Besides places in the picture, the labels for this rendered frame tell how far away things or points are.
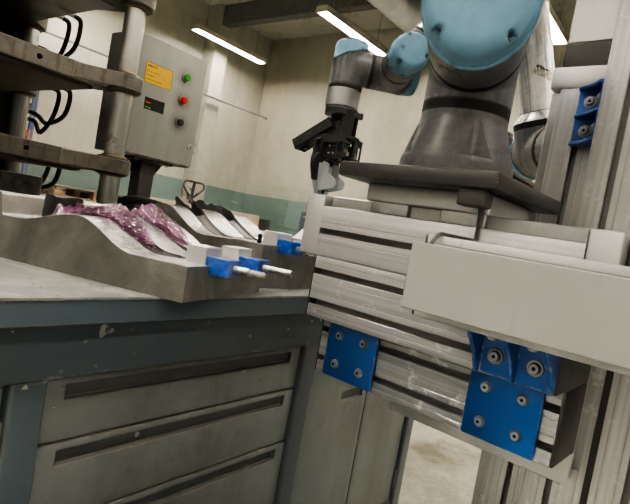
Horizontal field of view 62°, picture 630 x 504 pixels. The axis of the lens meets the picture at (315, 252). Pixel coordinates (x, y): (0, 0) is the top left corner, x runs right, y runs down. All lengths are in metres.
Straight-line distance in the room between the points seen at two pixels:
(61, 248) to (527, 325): 0.71
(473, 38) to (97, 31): 8.26
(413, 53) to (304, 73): 9.09
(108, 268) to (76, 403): 0.20
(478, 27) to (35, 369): 0.69
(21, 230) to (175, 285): 0.31
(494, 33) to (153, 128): 1.49
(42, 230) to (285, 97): 9.44
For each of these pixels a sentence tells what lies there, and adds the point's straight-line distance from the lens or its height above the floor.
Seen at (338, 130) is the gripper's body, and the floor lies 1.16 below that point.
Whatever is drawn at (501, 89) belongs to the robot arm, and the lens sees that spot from 0.73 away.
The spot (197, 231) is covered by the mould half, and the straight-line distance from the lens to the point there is 1.21.
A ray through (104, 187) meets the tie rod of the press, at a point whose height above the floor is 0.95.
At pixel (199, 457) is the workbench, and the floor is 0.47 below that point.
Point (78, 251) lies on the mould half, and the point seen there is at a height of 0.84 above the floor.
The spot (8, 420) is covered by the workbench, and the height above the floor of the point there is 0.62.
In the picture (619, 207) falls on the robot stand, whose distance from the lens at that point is 0.80.
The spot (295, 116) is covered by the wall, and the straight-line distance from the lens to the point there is 9.99.
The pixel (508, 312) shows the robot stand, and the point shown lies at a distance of 0.50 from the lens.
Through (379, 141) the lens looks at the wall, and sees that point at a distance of 8.79.
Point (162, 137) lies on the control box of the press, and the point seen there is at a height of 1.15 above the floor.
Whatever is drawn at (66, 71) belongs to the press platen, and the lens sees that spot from 1.72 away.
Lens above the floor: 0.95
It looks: 3 degrees down
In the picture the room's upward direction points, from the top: 10 degrees clockwise
